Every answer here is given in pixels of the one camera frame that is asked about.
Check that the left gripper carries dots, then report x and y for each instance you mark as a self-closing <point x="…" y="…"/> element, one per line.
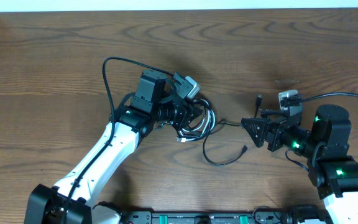
<point x="183" y="113"/>

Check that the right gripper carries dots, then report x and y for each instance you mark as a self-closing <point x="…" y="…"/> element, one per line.
<point x="276" y="127"/>

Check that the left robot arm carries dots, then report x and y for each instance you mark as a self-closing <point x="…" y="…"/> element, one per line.
<point x="73" y="198"/>

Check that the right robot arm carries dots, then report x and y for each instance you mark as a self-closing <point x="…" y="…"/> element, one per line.
<point x="325" y="146"/>

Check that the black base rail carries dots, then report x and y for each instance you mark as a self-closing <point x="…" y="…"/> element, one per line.
<point x="260" y="216"/>

